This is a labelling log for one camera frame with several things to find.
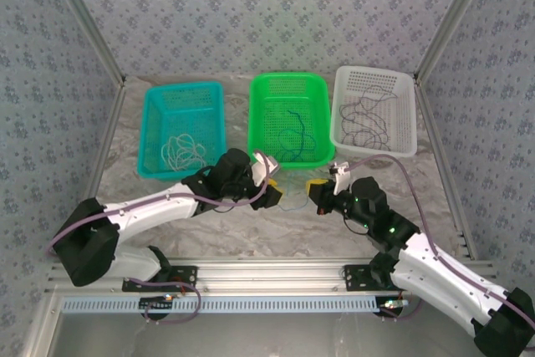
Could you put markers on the green plastic mesh basket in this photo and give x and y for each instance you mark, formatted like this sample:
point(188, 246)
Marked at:
point(271, 102)

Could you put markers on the white plastic mesh basket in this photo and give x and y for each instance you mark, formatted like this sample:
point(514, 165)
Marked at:
point(401, 123)

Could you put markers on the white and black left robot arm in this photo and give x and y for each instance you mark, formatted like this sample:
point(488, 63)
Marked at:
point(159, 217)

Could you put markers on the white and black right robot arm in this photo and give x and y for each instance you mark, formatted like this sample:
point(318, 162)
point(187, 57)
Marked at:
point(434, 290)

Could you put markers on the teal plastic mesh basket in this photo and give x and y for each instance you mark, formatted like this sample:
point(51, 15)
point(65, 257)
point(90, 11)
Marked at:
point(184, 102)

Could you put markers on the small lit circuit board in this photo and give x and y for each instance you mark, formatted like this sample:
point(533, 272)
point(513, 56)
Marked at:
point(393, 303)
point(161, 300)

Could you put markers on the grey metal sheet panel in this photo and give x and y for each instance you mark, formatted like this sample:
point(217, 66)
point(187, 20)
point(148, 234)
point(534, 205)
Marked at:
point(267, 336)

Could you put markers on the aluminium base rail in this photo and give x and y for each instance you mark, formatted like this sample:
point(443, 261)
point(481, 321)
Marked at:
point(267, 277)

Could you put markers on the aluminium table side rail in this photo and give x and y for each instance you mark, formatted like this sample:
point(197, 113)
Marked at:
point(442, 156)
point(99, 164)

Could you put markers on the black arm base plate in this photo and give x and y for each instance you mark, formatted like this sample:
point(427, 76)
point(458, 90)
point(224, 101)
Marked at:
point(188, 277)
point(355, 277)

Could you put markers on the aluminium frame post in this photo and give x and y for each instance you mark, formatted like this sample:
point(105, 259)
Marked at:
point(451, 18)
point(88, 18)

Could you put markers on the aluminium lower frame bar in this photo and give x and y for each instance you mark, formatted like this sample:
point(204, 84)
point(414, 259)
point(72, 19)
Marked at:
point(39, 332)

